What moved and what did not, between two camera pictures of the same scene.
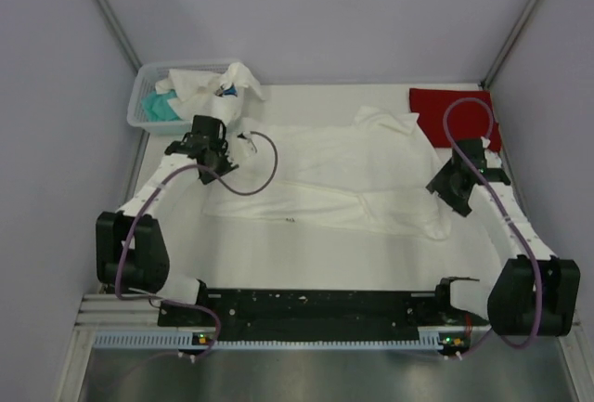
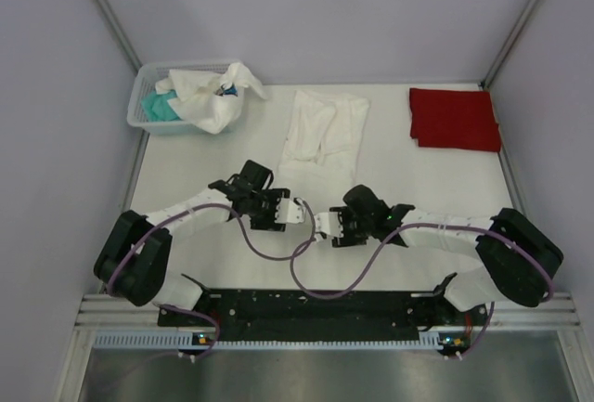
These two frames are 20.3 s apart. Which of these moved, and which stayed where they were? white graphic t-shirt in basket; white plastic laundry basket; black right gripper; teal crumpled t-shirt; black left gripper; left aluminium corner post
Moved: black right gripper; black left gripper
Stayed: left aluminium corner post; teal crumpled t-shirt; white graphic t-shirt in basket; white plastic laundry basket
